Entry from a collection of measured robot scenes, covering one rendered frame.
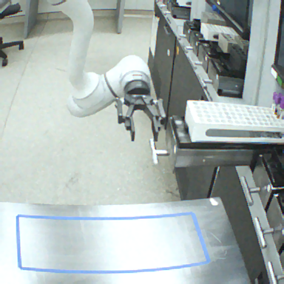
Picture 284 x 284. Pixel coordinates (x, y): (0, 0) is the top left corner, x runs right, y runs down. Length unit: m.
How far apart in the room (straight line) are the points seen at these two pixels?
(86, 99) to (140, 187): 0.84
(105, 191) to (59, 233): 1.35
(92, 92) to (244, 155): 0.56
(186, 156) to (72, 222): 0.36
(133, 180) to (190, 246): 1.44
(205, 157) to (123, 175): 1.20
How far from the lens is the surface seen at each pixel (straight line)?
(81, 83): 1.37
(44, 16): 4.60
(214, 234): 0.79
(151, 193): 2.11
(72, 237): 0.75
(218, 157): 1.04
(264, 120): 1.09
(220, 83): 1.40
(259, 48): 1.26
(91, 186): 2.12
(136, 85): 1.29
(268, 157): 1.03
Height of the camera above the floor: 1.38
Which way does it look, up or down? 35 degrees down
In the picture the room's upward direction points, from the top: 6 degrees clockwise
